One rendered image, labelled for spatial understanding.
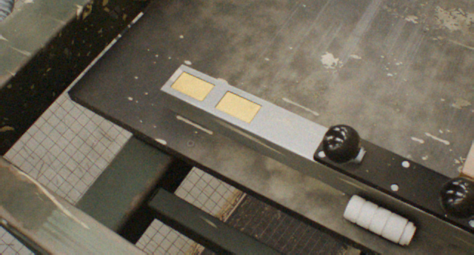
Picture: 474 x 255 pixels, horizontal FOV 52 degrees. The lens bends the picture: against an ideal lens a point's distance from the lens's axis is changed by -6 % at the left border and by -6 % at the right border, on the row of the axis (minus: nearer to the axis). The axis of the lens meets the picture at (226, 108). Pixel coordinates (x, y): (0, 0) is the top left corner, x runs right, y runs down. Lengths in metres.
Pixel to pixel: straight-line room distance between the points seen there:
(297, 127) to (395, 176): 0.13
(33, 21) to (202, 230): 0.37
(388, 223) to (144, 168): 0.33
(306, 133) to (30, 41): 0.38
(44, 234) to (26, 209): 0.04
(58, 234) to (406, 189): 0.39
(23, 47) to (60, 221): 0.25
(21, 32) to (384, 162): 0.51
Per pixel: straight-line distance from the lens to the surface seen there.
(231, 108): 0.64
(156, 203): 0.69
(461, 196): 0.46
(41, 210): 0.61
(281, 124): 0.62
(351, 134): 0.47
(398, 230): 0.58
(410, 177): 0.59
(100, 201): 0.69
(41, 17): 0.74
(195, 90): 0.66
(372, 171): 0.58
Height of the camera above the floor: 1.70
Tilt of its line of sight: 11 degrees down
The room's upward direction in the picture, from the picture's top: 47 degrees counter-clockwise
